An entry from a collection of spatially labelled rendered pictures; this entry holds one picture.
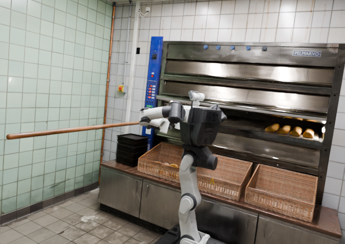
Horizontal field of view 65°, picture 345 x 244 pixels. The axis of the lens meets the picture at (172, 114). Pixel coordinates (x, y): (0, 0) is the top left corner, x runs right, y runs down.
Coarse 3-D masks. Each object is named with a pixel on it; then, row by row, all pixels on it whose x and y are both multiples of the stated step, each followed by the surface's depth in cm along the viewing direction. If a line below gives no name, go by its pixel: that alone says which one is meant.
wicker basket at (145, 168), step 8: (160, 144) 332; (168, 144) 331; (152, 152) 320; (160, 152) 334; (168, 152) 329; (176, 152) 324; (144, 160) 293; (152, 160) 323; (160, 160) 331; (168, 160) 326; (176, 160) 322; (144, 168) 294; (152, 168) 311; (160, 168) 284; (168, 168) 279; (176, 168) 274; (160, 176) 284; (168, 176) 279
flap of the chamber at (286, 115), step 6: (180, 102) 311; (186, 102) 302; (222, 108) 293; (228, 108) 282; (234, 108) 277; (240, 108) 274; (246, 108) 271; (258, 114) 284; (264, 114) 273; (270, 114) 263; (276, 114) 258; (282, 114) 256; (288, 114) 253; (306, 120) 259; (312, 120) 250; (318, 120) 242; (324, 120) 239
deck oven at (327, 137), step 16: (336, 64) 246; (160, 80) 335; (176, 80) 324; (192, 80) 315; (208, 80) 305; (224, 80) 296; (240, 80) 288; (336, 80) 247; (336, 96) 247; (224, 112) 462; (240, 112) 298; (304, 112) 260; (336, 112) 247; (320, 128) 386; (176, 144) 327; (304, 144) 261; (256, 160) 283; (272, 160) 275; (320, 160) 255; (320, 176) 255; (320, 192) 256
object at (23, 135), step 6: (84, 126) 183; (90, 126) 187; (96, 126) 191; (102, 126) 197; (108, 126) 203; (114, 126) 210; (30, 132) 148; (36, 132) 151; (42, 132) 153; (48, 132) 157; (54, 132) 161; (60, 132) 164; (66, 132) 169; (72, 132) 174; (12, 138) 138; (18, 138) 142
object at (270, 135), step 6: (222, 126) 299; (228, 126) 298; (240, 132) 290; (246, 132) 287; (252, 132) 284; (258, 132) 281; (264, 132) 283; (276, 138) 273; (282, 138) 270; (288, 138) 268; (294, 138) 265; (300, 138) 265; (312, 144) 258; (318, 144) 255
